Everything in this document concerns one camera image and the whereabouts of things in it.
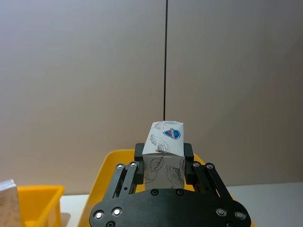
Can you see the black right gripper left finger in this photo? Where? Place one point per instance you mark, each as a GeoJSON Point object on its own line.
{"type": "Point", "coordinates": [125, 179]}

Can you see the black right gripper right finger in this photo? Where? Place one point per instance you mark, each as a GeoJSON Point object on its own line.
{"type": "Point", "coordinates": [208, 179]}

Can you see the white leaf-print paper packet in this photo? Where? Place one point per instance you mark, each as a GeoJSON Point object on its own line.
{"type": "Point", "coordinates": [165, 151]}

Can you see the large yellow plastic bin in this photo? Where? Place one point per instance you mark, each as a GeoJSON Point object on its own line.
{"type": "Point", "coordinates": [104, 179]}

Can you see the small yellow plastic bin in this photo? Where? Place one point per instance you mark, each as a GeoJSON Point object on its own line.
{"type": "Point", "coordinates": [39, 203]}

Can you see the beige leaf-print paper packet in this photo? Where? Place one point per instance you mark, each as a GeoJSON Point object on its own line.
{"type": "Point", "coordinates": [8, 205]}

